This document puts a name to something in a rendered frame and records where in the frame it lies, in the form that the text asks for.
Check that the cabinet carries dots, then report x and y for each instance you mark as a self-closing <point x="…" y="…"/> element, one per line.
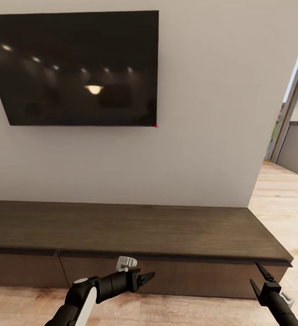
<point x="193" y="250"/>

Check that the fixed window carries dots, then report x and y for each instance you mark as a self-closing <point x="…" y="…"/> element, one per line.
<point x="283" y="113"/>

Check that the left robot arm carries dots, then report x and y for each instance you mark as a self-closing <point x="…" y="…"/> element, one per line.
<point x="85" y="292"/>

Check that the wall mounted tv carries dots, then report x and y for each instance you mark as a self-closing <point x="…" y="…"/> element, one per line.
<point x="80" y="69"/>

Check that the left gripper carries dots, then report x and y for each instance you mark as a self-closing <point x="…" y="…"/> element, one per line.
<point x="127" y="281"/>

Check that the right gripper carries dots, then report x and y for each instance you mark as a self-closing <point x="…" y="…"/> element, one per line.
<point x="269" y="295"/>

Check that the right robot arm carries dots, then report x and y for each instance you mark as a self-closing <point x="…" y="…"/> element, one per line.
<point x="279" y="303"/>

